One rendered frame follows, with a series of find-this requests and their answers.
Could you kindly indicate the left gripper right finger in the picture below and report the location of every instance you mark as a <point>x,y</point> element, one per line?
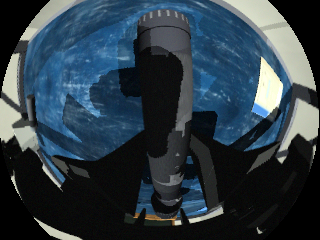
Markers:
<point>222,169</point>

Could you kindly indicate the black metal support frame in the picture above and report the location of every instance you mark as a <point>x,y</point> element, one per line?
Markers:
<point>303,93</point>

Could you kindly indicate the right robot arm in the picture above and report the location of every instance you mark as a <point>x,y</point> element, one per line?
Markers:
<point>14,150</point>

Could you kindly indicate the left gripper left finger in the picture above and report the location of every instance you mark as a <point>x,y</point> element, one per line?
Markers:
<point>117,176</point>

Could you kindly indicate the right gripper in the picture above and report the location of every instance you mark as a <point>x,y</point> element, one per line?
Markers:
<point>141,218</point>

